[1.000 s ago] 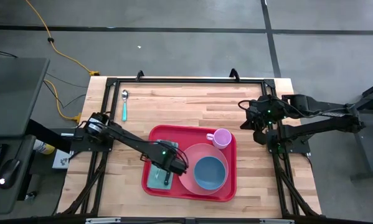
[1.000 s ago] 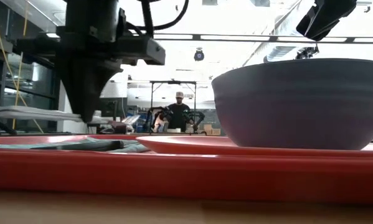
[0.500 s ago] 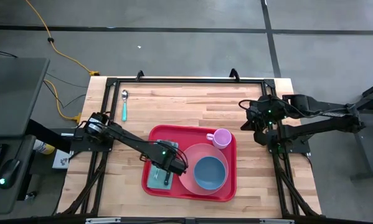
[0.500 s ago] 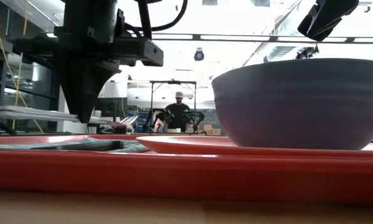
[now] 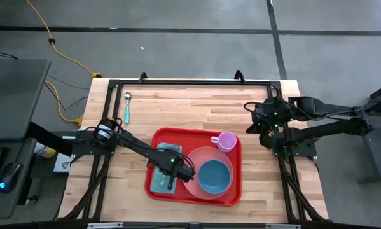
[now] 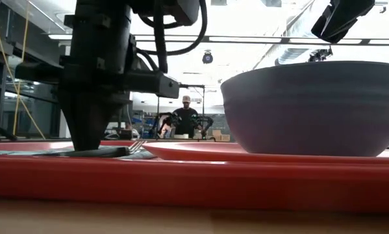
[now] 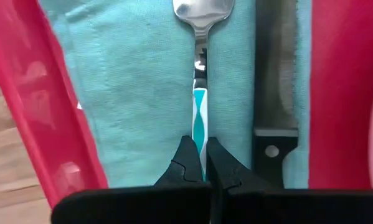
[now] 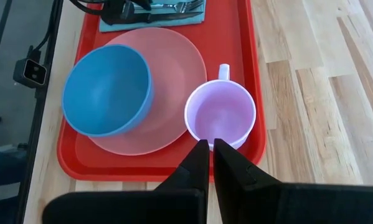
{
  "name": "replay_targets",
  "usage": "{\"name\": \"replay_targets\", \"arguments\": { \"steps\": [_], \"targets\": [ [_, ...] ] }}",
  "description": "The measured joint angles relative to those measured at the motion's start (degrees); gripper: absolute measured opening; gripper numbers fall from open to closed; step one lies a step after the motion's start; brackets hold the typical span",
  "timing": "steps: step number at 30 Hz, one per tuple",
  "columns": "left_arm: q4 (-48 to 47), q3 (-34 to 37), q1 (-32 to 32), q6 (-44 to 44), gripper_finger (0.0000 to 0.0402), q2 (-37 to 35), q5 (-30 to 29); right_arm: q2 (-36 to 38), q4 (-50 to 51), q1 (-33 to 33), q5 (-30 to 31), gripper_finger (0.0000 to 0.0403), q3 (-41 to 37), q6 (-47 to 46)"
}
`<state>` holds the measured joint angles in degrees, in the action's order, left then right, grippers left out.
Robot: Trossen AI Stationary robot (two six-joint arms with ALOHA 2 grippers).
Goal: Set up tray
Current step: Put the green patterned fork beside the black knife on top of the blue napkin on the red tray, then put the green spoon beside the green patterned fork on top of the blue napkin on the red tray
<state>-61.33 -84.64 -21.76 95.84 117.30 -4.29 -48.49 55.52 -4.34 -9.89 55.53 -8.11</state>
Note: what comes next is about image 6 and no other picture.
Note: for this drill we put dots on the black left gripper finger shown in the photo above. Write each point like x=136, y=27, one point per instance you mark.
x=101, y=120
x=77, y=123

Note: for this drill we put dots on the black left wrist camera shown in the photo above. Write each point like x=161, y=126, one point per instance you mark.
x=178, y=11

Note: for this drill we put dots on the blue bowl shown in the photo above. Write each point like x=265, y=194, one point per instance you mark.
x=311, y=110

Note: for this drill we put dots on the black spotlight cluster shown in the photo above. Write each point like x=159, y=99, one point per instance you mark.
x=319, y=54

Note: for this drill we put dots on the standing person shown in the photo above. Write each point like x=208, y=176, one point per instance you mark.
x=186, y=122

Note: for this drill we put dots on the pink round plate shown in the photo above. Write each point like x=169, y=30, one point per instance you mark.
x=197, y=152

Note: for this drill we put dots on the long ceiling light bar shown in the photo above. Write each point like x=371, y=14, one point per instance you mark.
x=246, y=39

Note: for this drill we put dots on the red plastic tray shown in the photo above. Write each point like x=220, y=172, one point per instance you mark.
x=181, y=185

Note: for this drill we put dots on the black ceiling spotlight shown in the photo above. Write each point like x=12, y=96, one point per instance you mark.
x=207, y=58

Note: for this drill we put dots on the teal cloth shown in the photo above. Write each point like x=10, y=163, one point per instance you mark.
x=6, y=152

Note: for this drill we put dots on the cardboard box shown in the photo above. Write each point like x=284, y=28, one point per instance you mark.
x=220, y=135

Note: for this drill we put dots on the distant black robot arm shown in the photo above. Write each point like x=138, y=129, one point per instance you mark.
x=205, y=123
x=168, y=122

